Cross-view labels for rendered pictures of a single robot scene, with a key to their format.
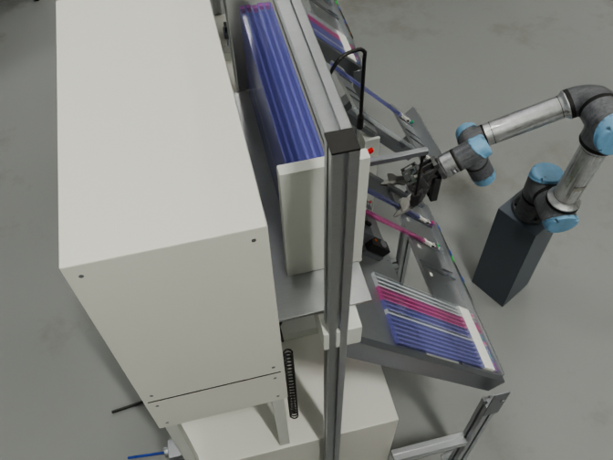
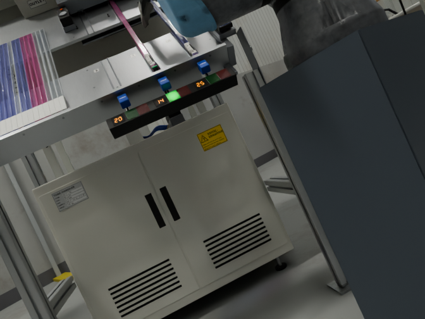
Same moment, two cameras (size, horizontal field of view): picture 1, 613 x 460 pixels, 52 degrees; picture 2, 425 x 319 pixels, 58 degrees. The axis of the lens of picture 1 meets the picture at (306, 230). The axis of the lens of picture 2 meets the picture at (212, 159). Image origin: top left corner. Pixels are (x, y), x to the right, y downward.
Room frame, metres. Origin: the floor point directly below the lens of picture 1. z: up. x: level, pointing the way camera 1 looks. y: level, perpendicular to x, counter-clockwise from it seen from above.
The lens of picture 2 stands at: (1.28, -1.46, 0.50)
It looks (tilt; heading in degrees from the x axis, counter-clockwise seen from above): 1 degrees down; 93
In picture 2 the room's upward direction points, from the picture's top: 25 degrees counter-clockwise
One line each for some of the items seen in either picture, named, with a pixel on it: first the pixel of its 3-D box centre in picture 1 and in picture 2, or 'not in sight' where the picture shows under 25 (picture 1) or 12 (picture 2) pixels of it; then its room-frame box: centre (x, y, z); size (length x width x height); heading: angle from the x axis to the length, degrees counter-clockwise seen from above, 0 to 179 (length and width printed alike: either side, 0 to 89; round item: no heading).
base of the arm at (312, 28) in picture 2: (535, 201); (323, 18); (1.48, -0.88, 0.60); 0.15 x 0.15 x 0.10
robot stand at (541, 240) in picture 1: (514, 249); (413, 219); (1.48, -0.88, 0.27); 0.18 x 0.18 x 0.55; 39
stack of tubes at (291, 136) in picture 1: (293, 121); not in sight; (1.01, 0.02, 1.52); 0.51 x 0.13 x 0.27; 12
